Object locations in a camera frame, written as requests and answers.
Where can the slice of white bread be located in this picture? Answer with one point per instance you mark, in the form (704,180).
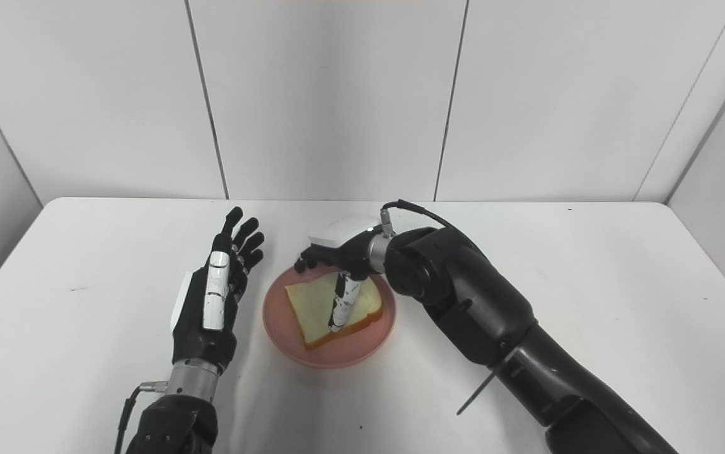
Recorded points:
(312,309)

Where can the pink round plate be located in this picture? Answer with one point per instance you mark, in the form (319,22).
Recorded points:
(350,350)

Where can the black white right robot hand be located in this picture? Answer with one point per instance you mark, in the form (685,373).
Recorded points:
(353,255)

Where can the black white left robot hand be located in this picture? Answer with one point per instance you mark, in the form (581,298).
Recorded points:
(202,340)

